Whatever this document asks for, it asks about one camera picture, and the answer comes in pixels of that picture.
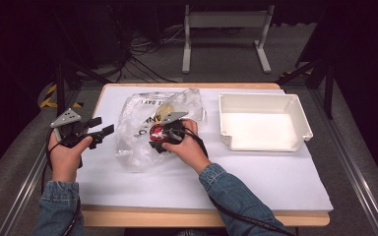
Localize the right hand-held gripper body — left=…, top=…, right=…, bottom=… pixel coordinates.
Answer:
left=159, top=111, right=190, bottom=146

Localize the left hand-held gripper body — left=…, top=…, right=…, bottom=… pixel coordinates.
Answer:
left=49, top=107, right=94, bottom=149

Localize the clear plastic bag yellow smiley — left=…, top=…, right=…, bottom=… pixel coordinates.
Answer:
left=113, top=88, right=209, bottom=174

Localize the white plastic bin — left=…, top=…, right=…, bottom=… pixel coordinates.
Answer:
left=218, top=91, right=314, bottom=152

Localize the person's right hand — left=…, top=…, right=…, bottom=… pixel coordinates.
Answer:
left=161, top=118, right=213, bottom=176

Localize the person's left hand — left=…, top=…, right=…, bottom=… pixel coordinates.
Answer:
left=47, top=132, right=94, bottom=184

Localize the yellow black hazard tape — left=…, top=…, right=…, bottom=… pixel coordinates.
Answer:
left=38, top=84, right=84, bottom=109

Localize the black metal stand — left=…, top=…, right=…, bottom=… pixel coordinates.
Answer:
left=53, top=61, right=113, bottom=122
left=275, top=58, right=337, bottom=121

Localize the wooden table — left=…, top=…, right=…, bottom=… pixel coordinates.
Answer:
left=80, top=82, right=331, bottom=228

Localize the white table sheet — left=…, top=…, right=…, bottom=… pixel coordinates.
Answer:
left=76, top=86, right=335, bottom=212

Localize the white metal stand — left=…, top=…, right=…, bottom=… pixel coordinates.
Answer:
left=181, top=3, right=276, bottom=75

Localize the aluminium rail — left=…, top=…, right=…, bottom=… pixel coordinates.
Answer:
left=0, top=88, right=81, bottom=236
left=309, top=88, right=378, bottom=236

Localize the bundle of floor cables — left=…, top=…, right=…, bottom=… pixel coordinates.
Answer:
left=110, top=23, right=185, bottom=84

